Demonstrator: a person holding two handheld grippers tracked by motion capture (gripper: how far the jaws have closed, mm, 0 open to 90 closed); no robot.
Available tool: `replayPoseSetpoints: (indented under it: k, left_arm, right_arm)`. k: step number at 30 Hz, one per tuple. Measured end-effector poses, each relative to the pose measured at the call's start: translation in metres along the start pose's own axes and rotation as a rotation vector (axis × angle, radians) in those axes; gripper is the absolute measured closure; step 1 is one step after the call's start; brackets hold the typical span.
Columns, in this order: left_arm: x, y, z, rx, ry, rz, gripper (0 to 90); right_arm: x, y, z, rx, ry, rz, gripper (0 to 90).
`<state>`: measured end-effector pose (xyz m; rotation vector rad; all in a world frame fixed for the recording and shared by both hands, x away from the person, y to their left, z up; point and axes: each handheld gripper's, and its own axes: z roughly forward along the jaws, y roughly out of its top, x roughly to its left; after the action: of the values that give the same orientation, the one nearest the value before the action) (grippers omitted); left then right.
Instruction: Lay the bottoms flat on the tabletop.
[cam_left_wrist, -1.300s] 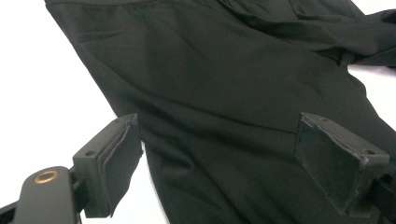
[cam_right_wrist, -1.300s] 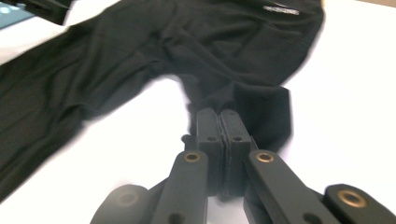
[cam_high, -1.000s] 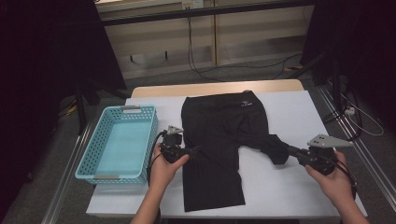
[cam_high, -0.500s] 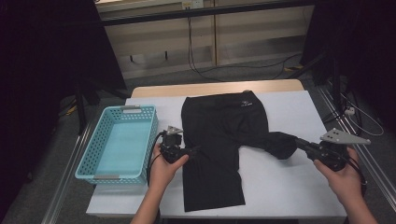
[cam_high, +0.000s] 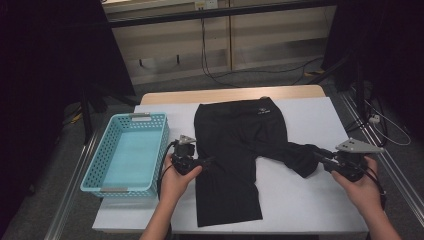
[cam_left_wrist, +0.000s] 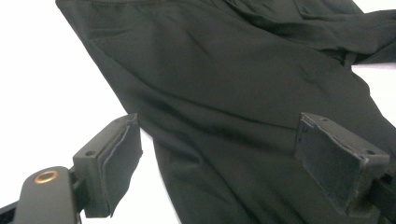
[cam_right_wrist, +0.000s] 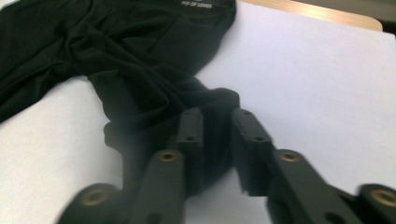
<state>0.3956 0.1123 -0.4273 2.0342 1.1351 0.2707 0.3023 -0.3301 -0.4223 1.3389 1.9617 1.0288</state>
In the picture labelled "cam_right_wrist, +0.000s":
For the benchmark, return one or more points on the wooden table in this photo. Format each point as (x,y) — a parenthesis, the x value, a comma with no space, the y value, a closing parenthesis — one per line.
(327,14)

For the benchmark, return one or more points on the black pants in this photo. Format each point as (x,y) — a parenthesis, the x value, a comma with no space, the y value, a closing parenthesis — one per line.
(124,46)

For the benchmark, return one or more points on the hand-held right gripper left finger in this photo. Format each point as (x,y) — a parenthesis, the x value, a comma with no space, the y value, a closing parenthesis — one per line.
(191,155)

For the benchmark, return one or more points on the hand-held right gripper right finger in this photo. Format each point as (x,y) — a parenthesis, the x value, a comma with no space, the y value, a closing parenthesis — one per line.
(252,155)

